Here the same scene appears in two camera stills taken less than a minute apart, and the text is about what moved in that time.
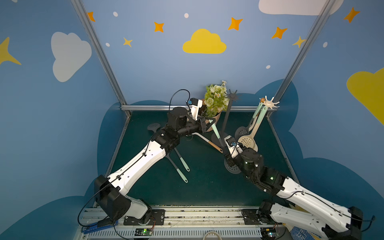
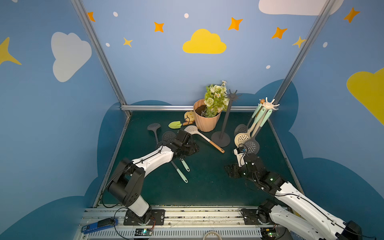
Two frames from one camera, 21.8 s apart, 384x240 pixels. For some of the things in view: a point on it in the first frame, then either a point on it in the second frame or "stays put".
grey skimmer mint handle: [230, 168] -> [252, 144]
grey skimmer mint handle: [180, 172] stays put
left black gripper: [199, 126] -> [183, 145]
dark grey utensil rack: [221, 137] stays put
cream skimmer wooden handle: [210, 143] stays put
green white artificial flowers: [215, 99] stays put
